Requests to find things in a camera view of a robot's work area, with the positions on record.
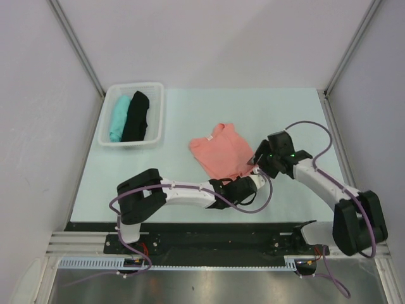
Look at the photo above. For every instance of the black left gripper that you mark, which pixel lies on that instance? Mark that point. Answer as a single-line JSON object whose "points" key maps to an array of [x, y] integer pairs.
{"points": [[236, 178]]}

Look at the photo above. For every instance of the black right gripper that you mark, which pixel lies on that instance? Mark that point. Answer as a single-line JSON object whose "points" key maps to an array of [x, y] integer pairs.
{"points": [[262, 148]]}

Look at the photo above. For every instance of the salmon pink polo shirt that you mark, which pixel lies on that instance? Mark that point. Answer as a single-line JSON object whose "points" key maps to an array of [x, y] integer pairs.
{"points": [[224, 154]]}

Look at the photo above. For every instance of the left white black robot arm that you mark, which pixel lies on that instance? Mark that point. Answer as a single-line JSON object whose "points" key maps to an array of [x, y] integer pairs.
{"points": [[143, 195]]}

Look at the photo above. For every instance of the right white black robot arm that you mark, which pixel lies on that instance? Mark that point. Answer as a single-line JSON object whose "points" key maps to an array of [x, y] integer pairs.
{"points": [[358, 224]]}

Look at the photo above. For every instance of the rolled black t shirt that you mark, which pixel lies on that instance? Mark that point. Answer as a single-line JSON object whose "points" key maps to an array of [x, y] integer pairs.
{"points": [[136, 123]]}

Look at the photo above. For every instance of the white plastic basket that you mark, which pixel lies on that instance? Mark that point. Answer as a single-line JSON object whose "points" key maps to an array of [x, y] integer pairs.
{"points": [[154, 91]]}

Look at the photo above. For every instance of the rolled teal t shirt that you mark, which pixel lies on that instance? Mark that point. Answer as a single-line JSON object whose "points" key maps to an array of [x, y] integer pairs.
{"points": [[119, 118]]}

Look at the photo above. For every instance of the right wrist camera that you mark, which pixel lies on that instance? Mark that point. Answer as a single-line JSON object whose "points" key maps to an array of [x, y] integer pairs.
{"points": [[281, 144]]}

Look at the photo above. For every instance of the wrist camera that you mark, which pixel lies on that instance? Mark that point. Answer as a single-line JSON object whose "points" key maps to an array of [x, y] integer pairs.
{"points": [[281, 144], [257, 178]]}

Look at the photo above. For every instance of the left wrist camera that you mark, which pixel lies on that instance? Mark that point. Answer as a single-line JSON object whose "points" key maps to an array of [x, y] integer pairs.
{"points": [[257, 178]]}

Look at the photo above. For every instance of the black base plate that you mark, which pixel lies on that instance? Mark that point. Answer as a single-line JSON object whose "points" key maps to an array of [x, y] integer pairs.
{"points": [[217, 243]]}

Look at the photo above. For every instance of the right aluminium corner post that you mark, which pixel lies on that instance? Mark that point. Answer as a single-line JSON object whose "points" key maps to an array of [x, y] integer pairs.
{"points": [[354, 43]]}

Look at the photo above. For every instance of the aluminium corner post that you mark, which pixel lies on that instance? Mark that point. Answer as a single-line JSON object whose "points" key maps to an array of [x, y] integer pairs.
{"points": [[354, 43], [77, 47]]}

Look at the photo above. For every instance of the white slotted cable duct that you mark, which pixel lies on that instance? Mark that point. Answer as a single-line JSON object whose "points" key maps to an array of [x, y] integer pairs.
{"points": [[121, 263]]}

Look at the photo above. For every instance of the left aluminium corner post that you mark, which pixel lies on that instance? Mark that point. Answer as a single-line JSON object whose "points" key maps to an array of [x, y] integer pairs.
{"points": [[77, 47]]}

